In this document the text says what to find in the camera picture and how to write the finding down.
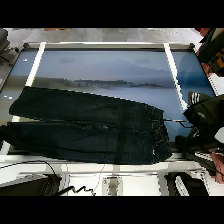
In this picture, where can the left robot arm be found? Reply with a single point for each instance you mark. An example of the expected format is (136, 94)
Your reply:
(26, 186)

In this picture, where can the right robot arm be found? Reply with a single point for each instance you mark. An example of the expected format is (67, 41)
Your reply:
(186, 186)

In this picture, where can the black clothes hanger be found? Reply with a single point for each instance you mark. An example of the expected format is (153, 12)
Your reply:
(180, 122)

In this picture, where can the heap of clothes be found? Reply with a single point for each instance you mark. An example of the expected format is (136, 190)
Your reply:
(213, 46)

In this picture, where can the dark blue jeans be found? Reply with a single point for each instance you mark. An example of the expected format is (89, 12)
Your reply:
(83, 133)

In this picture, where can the black garment with white stripes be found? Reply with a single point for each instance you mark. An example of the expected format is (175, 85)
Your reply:
(206, 115)

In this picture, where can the red garment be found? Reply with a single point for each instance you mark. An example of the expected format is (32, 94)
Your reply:
(218, 166)

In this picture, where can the silver frame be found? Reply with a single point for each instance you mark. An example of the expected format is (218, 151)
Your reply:
(133, 168)

